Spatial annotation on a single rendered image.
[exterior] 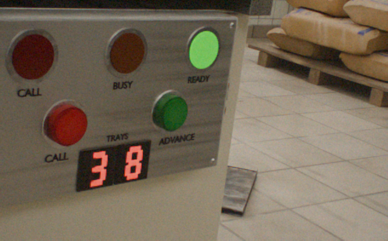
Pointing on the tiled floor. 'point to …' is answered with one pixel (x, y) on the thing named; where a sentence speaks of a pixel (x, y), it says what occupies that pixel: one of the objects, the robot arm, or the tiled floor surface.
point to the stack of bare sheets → (237, 190)
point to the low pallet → (322, 71)
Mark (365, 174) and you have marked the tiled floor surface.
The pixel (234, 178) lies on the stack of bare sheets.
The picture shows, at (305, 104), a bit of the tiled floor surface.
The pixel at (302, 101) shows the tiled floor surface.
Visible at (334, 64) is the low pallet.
